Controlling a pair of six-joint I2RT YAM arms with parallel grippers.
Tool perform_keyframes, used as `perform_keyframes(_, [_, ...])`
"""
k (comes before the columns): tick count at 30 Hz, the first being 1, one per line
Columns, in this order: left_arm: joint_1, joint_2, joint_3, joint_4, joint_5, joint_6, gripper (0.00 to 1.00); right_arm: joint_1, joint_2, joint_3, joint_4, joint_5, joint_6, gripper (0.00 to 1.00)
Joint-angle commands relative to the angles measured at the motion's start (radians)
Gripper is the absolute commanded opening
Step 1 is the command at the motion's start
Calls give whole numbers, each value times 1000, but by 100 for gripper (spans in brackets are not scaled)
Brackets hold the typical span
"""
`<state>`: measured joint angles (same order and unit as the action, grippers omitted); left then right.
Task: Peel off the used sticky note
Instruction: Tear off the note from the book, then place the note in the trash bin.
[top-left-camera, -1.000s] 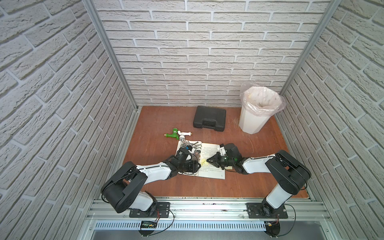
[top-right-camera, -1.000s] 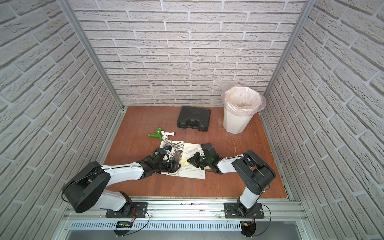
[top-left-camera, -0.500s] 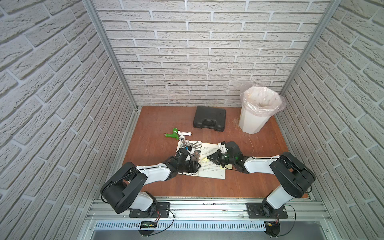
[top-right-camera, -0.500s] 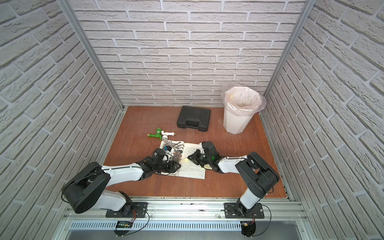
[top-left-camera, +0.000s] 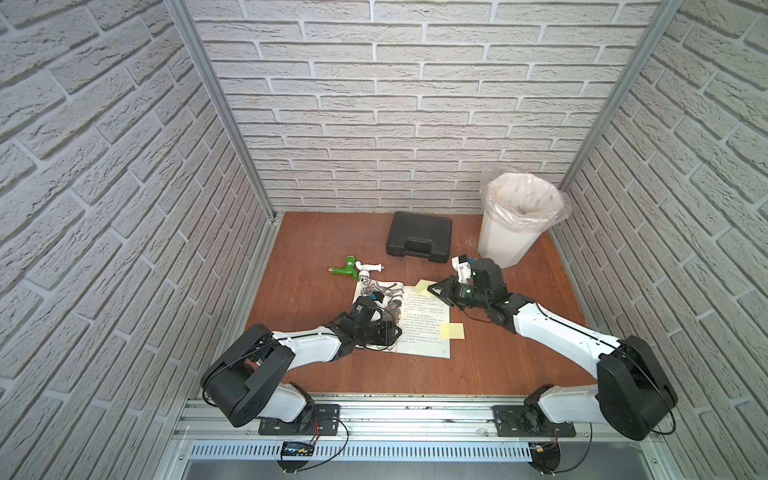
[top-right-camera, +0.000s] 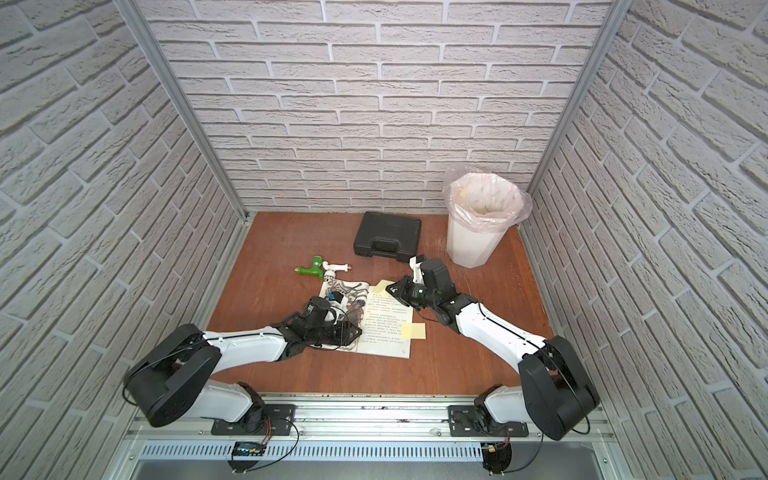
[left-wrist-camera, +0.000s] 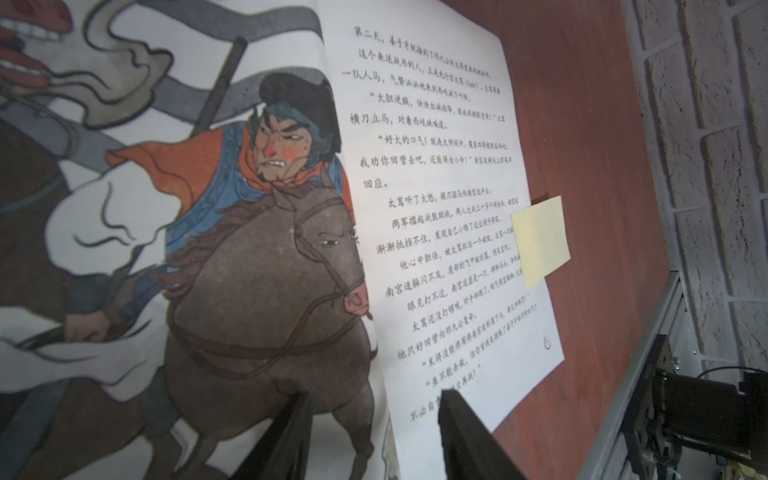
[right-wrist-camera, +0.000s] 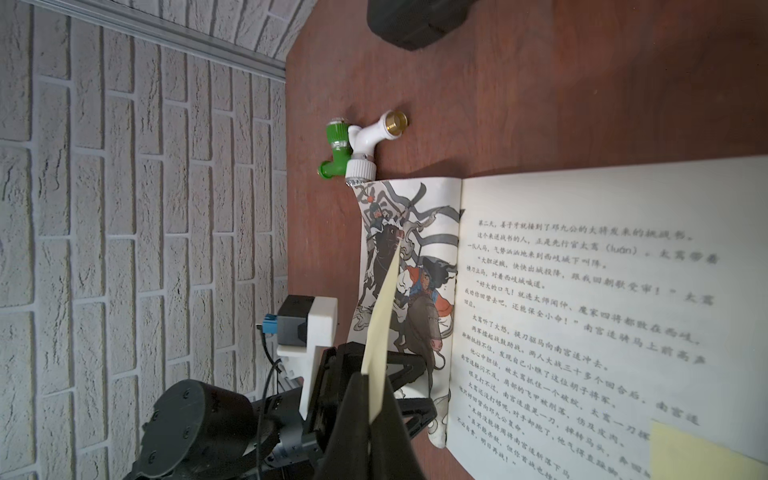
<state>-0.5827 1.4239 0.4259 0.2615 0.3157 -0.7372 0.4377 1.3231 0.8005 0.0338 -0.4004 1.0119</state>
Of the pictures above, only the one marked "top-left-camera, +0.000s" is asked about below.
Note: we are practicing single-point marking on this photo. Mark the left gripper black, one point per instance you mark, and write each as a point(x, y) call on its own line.
point(372, 310)

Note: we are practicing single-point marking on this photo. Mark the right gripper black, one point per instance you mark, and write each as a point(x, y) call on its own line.
point(448, 285)

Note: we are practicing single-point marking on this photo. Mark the yellow sticky note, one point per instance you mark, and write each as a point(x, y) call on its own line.
point(422, 287)
point(451, 331)

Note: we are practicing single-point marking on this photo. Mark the illustrated comic book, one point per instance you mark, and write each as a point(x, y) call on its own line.
point(419, 320)

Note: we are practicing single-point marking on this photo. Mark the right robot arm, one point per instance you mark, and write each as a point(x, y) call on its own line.
point(631, 392)

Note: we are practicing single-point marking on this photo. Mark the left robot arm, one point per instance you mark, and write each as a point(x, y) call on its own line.
point(246, 381)

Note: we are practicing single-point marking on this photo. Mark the green white toy faucet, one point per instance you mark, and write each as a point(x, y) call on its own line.
point(355, 268)

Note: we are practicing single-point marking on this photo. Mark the black plastic tool case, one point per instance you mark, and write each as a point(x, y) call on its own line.
point(420, 235)

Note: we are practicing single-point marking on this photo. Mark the white trash bin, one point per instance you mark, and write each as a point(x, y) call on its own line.
point(505, 247)

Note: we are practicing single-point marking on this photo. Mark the small green circuit board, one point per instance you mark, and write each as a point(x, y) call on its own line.
point(296, 449)

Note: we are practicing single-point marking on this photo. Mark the aluminium frame rail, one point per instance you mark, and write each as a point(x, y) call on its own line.
point(380, 417)

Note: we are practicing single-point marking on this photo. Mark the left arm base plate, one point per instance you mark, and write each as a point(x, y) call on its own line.
point(315, 420)

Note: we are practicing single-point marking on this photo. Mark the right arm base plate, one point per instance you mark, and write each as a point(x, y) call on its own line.
point(526, 421)

